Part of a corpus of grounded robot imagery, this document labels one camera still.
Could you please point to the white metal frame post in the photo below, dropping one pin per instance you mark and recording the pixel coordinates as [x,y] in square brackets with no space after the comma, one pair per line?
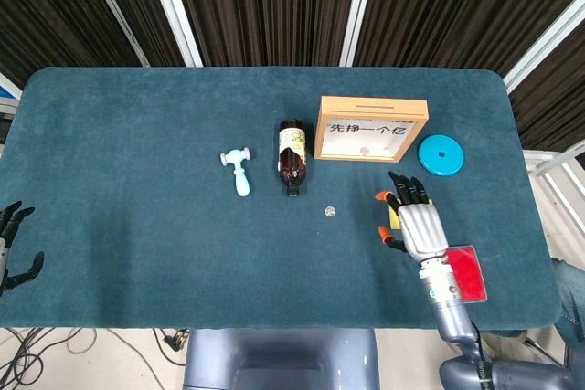
[114,11]
[171,6]
[544,43]
[358,11]

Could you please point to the yellow sponge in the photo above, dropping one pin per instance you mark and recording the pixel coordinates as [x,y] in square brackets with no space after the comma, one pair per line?
[393,220]

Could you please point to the red pad clear case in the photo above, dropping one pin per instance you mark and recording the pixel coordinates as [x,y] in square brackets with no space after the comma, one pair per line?
[471,276]

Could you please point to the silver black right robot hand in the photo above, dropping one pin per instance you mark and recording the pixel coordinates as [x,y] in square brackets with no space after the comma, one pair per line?
[422,232]

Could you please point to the teal table cloth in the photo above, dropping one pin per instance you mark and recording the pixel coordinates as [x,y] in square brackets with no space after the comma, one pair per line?
[137,225]

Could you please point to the brown glass bottle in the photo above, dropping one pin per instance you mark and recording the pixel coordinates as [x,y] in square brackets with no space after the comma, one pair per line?
[291,166]

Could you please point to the blue round disc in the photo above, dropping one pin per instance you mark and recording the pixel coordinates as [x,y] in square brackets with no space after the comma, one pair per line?
[452,161]

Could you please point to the aluminium profile frame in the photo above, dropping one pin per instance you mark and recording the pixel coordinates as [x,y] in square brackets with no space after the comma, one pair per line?
[555,164]

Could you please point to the light blue toy hammer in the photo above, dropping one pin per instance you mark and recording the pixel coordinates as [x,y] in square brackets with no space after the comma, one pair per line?
[240,180]

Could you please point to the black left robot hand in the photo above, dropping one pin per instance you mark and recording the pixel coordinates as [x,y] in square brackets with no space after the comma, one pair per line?
[3,264]

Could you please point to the grey-blue robot torso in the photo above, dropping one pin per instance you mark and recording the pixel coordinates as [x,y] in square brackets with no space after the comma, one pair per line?
[279,358]

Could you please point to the white blue panel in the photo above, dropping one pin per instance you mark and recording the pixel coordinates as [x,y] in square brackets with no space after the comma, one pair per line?
[7,91]

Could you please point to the wooden coin box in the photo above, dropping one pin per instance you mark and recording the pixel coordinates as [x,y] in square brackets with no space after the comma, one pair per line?
[370,104]

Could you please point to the metal chair leg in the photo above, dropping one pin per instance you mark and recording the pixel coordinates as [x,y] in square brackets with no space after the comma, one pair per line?
[544,350]

